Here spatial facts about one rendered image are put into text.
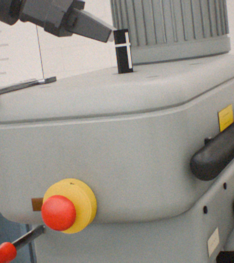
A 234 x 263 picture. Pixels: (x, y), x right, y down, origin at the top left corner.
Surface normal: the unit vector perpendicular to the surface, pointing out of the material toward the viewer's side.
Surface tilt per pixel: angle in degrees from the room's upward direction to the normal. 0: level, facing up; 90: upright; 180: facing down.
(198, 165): 90
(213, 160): 90
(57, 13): 90
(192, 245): 90
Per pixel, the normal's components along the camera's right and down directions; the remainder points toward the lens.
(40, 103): -0.37, -0.29
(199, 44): 0.36, 0.09
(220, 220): 0.93, -0.07
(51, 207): -0.38, 0.10
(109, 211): -0.33, 0.33
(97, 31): -0.13, 0.15
